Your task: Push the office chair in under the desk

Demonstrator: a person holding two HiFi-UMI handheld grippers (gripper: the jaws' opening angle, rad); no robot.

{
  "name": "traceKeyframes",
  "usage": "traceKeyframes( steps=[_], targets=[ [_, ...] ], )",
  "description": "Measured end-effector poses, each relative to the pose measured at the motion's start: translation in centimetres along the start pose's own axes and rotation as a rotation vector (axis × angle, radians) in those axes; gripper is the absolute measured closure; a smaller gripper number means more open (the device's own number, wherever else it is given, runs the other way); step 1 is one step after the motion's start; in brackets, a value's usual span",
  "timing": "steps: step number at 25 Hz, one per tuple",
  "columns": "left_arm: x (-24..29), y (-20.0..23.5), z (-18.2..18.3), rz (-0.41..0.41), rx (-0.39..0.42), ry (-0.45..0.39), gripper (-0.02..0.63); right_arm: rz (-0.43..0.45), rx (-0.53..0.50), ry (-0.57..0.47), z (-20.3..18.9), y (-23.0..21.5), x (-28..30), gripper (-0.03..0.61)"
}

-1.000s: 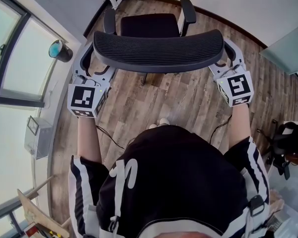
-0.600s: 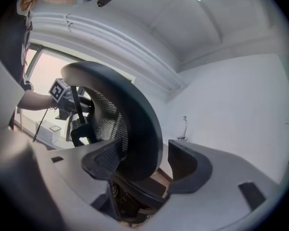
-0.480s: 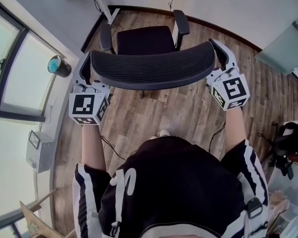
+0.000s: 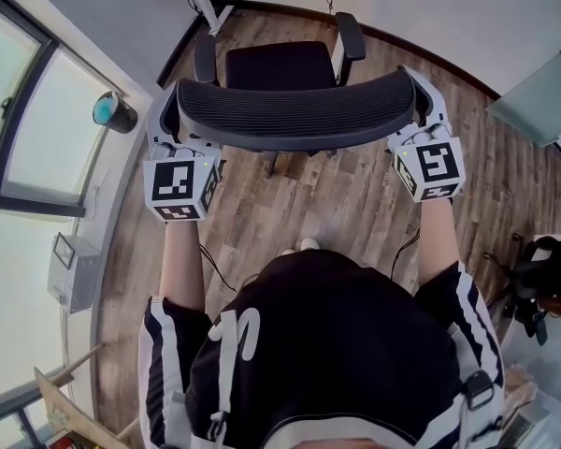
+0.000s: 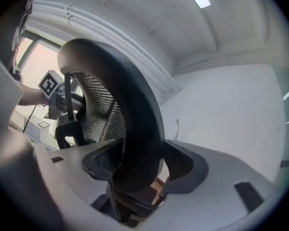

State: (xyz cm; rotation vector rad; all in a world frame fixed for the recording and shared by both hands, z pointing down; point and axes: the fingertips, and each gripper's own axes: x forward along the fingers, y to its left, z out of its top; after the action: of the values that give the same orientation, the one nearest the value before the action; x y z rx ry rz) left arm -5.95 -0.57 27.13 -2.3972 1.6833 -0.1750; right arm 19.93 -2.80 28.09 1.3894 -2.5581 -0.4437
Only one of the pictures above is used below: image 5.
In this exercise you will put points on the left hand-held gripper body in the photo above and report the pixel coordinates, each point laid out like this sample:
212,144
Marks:
49,84

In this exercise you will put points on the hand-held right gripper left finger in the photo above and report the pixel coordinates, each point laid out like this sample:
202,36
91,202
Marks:
77,177

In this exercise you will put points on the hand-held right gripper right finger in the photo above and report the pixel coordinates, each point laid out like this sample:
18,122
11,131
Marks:
219,189

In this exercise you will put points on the black office chair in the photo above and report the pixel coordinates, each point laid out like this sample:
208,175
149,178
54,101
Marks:
135,100

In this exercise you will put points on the person's left forearm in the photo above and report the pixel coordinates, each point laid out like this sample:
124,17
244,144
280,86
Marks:
30,96

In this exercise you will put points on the black framed window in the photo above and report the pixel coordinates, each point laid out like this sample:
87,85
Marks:
38,61

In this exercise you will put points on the person in black shirt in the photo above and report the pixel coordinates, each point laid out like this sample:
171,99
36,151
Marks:
7,32

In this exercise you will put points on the silver desk lamp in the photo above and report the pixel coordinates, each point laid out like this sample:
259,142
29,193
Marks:
177,129

